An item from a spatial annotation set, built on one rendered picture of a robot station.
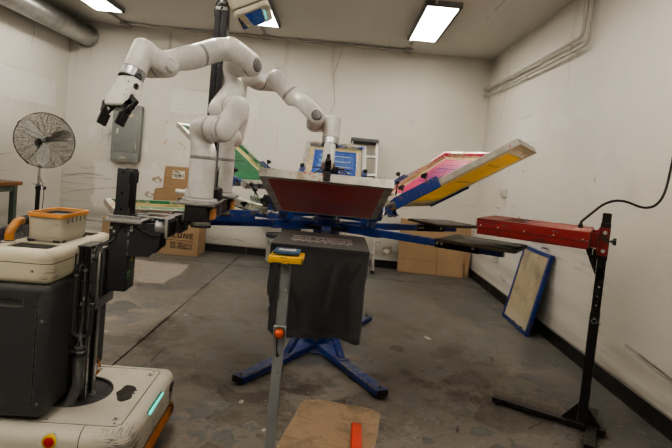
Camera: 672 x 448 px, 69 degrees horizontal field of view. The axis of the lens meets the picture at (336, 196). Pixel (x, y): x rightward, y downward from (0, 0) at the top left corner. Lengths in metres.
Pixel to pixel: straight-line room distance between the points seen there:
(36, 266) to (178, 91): 5.40
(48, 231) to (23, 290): 0.25
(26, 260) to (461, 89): 5.97
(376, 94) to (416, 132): 0.76
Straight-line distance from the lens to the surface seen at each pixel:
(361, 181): 2.10
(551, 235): 2.82
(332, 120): 2.16
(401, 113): 6.90
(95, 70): 7.71
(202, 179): 1.82
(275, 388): 2.08
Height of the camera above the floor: 1.30
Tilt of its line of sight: 3 degrees down
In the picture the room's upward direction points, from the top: 5 degrees clockwise
